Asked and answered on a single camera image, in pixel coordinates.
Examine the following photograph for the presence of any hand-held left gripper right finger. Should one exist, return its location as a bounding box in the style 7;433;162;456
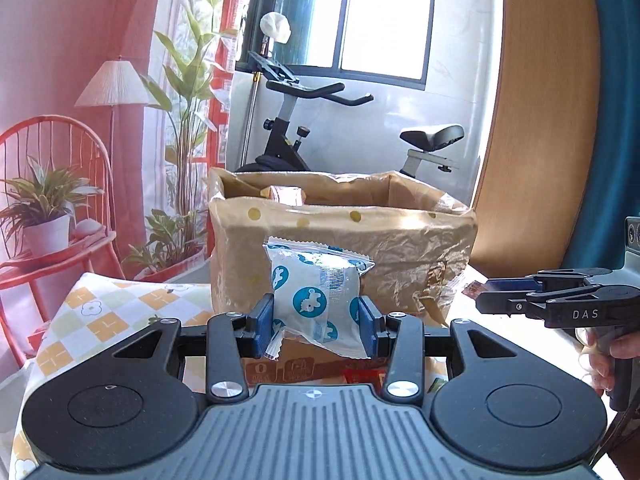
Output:
357;296;522;404

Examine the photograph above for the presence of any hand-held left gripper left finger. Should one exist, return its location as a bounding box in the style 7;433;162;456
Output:
112;294;276;404

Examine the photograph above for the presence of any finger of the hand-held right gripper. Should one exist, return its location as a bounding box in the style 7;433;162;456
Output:
486;269;626;294
475;284;640;330

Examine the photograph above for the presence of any white blue-dotted snack packet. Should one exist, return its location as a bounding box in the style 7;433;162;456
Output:
262;236;376;361

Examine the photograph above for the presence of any person's right hand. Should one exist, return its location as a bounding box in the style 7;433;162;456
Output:
577;329;640;402

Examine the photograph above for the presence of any red snack packet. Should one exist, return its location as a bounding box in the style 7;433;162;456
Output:
342;367;389;386

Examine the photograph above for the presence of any wooden panel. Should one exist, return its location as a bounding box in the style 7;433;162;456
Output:
470;0;602;279

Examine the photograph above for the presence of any checkered floral tablecloth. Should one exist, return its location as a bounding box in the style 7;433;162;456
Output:
0;272;601;480

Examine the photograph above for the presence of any black exercise bike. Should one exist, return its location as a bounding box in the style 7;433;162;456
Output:
235;50;466;179

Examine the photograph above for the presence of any teal curtain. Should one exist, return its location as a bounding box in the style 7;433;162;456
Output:
560;0;640;272

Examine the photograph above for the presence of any pole with white cloth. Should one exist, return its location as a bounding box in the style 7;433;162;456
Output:
244;11;292;171

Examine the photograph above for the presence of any window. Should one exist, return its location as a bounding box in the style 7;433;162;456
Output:
240;0;439;84

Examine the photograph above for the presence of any printed room backdrop cloth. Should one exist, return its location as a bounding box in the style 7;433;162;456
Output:
0;0;251;363

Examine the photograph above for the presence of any black cable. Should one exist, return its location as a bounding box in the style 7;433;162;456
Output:
592;407;629;467

